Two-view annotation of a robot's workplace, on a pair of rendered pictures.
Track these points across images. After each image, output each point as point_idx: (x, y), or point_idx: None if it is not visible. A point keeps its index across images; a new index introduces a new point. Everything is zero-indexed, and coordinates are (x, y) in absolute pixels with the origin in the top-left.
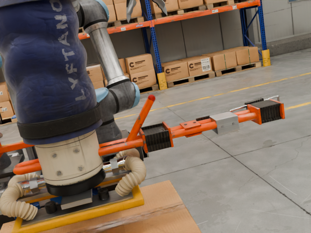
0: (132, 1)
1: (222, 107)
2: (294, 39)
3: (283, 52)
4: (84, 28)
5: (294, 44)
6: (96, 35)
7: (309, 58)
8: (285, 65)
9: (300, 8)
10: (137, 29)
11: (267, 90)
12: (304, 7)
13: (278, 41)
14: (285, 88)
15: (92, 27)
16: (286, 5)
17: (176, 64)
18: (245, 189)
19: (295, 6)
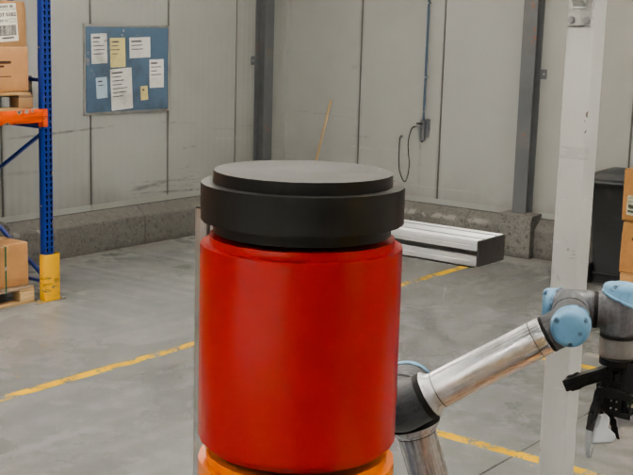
0: (606, 422)
1: (40, 452)
2: (92, 220)
3: (64, 254)
4: (407, 432)
5: (93, 234)
6: (431, 448)
7: (159, 286)
8: (106, 304)
9: (110, 133)
10: None
11: (128, 395)
12: (121, 134)
13: (54, 221)
14: (177, 393)
15: (428, 432)
16: (79, 121)
17: None
18: None
19: (99, 126)
